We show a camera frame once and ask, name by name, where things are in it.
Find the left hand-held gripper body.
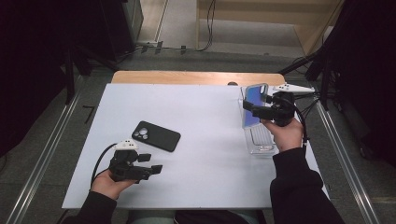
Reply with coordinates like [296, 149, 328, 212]
[108, 138, 153, 183]

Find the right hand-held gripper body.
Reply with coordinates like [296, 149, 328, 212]
[261, 83, 316, 128]

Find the blue phone case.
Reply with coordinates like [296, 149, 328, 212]
[242, 82, 270, 130]

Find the black phone case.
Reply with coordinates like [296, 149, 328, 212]
[131, 120, 182, 153]

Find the clear plastic container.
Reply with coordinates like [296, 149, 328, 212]
[239, 86, 280, 157]

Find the person's left hand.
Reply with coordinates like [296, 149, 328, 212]
[91, 169, 138, 200]

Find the person's right hand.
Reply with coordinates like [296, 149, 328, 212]
[261, 117, 304, 153]

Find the smartphone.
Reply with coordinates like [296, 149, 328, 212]
[133, 127, 150, 140]

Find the black stand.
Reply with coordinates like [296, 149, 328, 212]
[278, 46, 331, 111]
[64, 46, 120, 105]

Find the wooden table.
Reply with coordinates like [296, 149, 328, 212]
[110, 70, 286, 87]

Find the person's black jacket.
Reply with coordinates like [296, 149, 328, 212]
[175, 210, 265, 224]

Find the light wooden shelf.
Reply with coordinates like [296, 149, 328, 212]
[195, 0, 345, 56]

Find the black curtain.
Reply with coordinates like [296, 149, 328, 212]
[323, 0, 396, 167]
[0, 0, 125, 157]

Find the black cabinet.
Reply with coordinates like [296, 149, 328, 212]
[102, 0, 144, 60]

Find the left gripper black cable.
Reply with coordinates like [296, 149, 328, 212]
[90, 143, 118, 189]

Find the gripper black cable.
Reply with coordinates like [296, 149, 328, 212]
[90, 143, 118, 189]
[292, 105, 310, 147]

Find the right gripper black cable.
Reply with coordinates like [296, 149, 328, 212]
[292, 105, 310, 147]

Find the aluminium floor rail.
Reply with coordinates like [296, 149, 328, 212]
[314, 99, 381, 224]
[6, 92, 82, 224]

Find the hanging black cable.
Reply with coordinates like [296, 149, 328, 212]
[199, 0, 218, 52]

